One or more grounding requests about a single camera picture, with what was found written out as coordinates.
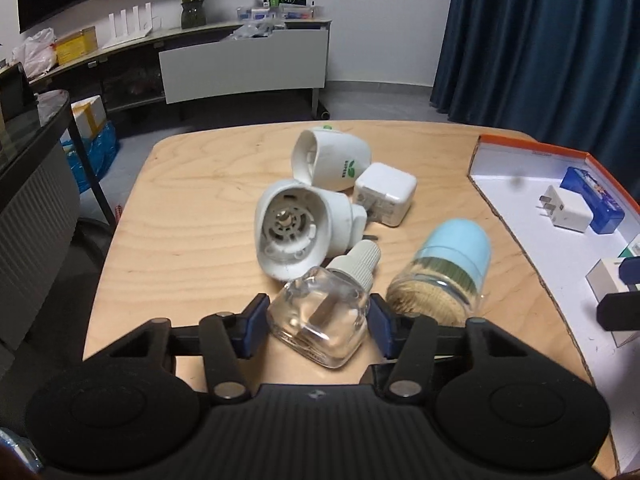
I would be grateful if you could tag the blue card box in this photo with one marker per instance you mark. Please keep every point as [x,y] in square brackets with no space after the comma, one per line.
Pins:
[607,214]

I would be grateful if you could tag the yellow cardboard box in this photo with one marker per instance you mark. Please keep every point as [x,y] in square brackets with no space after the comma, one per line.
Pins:
[76,45]

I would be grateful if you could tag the blue plastic bag on floor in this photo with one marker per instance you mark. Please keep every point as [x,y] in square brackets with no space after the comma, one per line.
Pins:
[101,152]

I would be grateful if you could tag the white yellow box on floor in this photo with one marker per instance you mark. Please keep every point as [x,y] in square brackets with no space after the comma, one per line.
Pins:
[90,116]

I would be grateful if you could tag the white router with antennas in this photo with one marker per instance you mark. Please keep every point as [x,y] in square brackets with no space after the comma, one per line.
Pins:
[129,25]

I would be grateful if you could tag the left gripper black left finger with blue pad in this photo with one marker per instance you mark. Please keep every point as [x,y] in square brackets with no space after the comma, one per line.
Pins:
[225,340]

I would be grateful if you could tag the clear glass refill bottle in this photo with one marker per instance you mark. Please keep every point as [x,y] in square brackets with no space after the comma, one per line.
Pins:
[323,314]

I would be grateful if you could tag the orange-rimmed white box lid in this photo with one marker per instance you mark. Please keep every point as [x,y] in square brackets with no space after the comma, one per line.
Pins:
[511,175]

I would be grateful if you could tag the dark blue curtain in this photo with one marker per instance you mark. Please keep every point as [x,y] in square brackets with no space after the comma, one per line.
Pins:
[566,72]

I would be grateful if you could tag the white plastic bag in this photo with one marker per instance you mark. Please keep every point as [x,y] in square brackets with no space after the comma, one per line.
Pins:
[36,54]

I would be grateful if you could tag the white round plug-in diffuser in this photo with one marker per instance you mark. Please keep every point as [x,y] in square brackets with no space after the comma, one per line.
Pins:
[297,227]

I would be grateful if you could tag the white charger in box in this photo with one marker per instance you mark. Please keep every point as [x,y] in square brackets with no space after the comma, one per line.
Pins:
[566,209]

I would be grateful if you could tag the light blue capped toothpick jar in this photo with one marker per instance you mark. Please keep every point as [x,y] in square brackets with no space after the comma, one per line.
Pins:
[445,278]

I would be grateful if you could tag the dark glass-top side table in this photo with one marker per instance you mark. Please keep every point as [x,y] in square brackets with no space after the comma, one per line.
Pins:
[45,243]

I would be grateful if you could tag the white tv console cabinet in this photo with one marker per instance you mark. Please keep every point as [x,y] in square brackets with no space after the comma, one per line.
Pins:
[176,66]

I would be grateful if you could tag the white square charger on table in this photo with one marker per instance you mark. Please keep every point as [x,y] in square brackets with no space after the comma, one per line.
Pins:
[386,193]

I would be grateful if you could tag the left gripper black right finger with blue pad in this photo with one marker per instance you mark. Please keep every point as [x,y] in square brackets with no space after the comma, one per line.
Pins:
[408,345]

